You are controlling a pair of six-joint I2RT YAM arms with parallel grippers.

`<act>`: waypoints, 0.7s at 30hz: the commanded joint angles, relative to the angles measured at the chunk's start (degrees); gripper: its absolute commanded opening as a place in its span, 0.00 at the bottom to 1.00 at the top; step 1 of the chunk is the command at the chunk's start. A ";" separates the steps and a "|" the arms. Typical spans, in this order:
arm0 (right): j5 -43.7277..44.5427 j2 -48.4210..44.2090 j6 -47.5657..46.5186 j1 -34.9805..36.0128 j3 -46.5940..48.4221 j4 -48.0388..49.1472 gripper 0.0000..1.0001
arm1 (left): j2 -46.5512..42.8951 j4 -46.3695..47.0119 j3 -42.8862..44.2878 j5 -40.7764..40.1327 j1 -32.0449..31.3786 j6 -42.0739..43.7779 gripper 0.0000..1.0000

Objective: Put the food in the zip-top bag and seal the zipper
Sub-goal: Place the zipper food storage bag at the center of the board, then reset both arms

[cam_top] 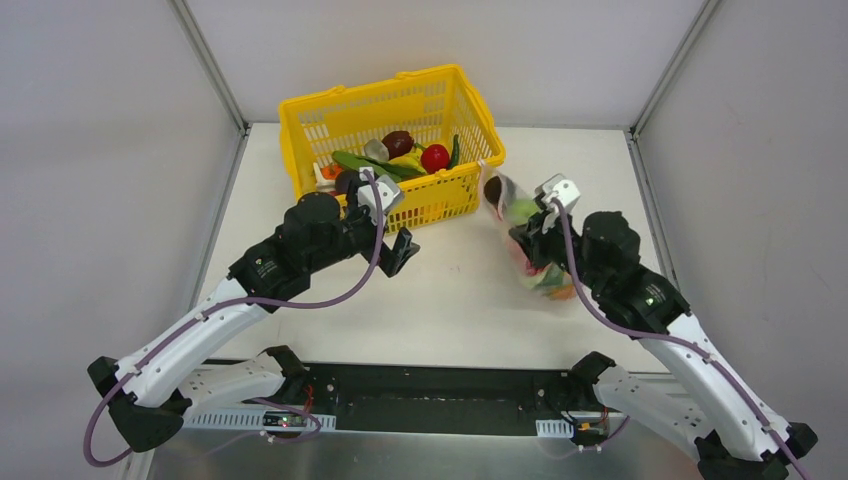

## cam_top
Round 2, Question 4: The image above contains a small orange pumpkin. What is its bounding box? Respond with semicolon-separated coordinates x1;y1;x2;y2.
320;164;344;181

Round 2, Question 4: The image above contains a yellow banana bunch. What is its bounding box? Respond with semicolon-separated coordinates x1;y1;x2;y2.
389;152;427;174

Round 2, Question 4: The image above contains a dark red apple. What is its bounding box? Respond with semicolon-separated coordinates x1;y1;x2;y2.
381;130;415;159

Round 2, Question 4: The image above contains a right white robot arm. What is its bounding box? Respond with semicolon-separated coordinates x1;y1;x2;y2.
509;211;818;479

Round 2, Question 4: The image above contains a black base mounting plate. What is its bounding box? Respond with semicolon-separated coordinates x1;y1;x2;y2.
267;363;612;436

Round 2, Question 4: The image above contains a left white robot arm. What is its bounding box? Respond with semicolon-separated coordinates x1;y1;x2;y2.
87;185;420;453

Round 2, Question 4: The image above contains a yellow plastic basket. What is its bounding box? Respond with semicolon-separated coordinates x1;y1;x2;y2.
278;64;505;232

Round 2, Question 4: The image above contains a dark avocado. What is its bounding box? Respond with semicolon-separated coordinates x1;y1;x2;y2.
483;176;503;206

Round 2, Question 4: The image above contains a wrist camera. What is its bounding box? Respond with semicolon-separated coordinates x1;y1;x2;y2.
354;167;405;230
534;173;581;233

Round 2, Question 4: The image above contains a green apple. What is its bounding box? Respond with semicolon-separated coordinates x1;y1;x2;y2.
504;199;540;226

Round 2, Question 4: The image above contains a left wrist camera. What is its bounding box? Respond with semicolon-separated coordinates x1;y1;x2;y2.
354;167;405;230

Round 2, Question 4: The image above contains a green cucumber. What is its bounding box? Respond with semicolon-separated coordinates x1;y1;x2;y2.
447;134;461;170

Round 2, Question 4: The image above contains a toy pineapple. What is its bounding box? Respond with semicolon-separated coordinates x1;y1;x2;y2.
532;274;576;301

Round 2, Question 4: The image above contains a dark round plum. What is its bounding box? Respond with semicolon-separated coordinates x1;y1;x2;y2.
335;170;363;196

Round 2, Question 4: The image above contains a clear zip top bag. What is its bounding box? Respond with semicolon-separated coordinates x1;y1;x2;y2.
478;160;576;301

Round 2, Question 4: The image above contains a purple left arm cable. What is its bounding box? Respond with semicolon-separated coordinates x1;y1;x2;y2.
82;168;387;469

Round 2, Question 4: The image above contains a red tomato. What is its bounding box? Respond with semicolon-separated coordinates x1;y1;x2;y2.
420;144;451;174

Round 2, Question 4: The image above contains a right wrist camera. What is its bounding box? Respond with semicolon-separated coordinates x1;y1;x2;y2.
534;173;581;233

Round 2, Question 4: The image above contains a green leafy vegetable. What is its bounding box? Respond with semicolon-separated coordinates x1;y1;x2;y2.
331;150;424;182

